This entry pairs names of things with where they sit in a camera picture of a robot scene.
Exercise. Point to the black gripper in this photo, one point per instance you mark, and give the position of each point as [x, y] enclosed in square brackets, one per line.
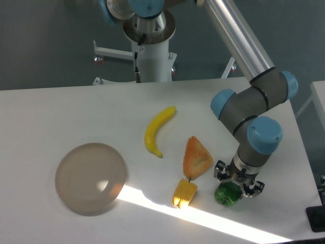
[249, 186]

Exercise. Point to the green bell pepper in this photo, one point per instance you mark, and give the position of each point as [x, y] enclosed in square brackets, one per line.
[228, 193]

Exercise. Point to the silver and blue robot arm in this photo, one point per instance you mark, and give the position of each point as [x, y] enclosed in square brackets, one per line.
[241, 113]

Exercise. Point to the orange bell pepper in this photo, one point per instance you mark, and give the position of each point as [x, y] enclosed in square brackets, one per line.
[197, 159]

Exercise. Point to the yellow bell pepper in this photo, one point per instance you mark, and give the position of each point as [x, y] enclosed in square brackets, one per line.
[184, 193]

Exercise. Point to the black device at table edge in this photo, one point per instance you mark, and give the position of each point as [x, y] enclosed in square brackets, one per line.
[315, 214]

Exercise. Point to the yellow banana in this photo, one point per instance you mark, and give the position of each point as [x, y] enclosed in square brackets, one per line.
[157, 122]

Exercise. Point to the white side table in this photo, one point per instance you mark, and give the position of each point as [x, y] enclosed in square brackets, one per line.
[317, 97]

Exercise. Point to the translucent brown round plate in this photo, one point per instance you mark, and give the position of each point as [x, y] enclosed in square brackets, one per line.
[90, 177]

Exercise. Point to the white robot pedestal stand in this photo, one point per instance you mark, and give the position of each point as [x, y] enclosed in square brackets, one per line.
[150, 54]

